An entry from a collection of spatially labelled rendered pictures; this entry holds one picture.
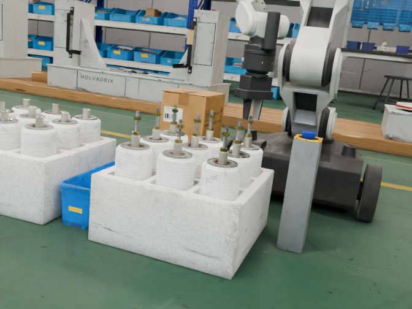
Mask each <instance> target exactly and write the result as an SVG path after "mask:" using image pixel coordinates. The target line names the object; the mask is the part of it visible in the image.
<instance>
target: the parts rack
mask: <svg viewBox="0 0 412 309"><path fill-rule="evenodd" d="M202 1H203V0H201V1H200V3H199V5H198V6H197V3H198V0H189V9H188V21H187V28H178V27H171V26H159V25H146V24H139V23H126V22H120V21H107V20H94V26H95V27H96V36H95V40H94V41H95V42H100V43H102V34H103V29H104V28H114V29H126V30H132V31H144V32H156V33H163V34H175V35H181V36H186V41H187V35H188V30H189V29H190V24H191V23H192V22H193V17H194V9H197V10H198V9H199V7H200V5H201V3H202ZM212 1H224V2H237V1H236V0H204V3H203V5H202V7H201V8H200V10H202V8H203V10H211V6H212ZM263 1H264V2H265V4H266V5H275V6H292V7H300V0H263ZM97 7H100V8H104V0H97ZM28 19H29V20H35V21H47V22H54V20H55V16H54V15H43V14H36V13H28ZM293 39H294V38H287V37H285V38H284V39H283V40H278V39H277V45H283V46H284V44H286V43H289V44H290V41H291V40H293ZM228 40H234V41H241V42H249V41H250V37H248V36H245V35H243V34H242V33H236V32H229V34H228ZM186 41H185V52H186V50H187V49H188V44H186ZM28 54H33V55H42V56H51V57H53V51H47V50H38V49H33V48H28ZM102 60H103V62H105V64H111V65H117V66H126V67H135V68H140V69H149V70H154V71H163V72H172V71H173V70H174V69H175V68H173V67H172V66H164V65H160V64H149V63H140V62H134V61H125V60H119V59H110V58H102ZM223 79H225V80H233V81H240V75H236V74H227V73H224V77H223ZM272 86H278V78H273V80H272Z"/></svg>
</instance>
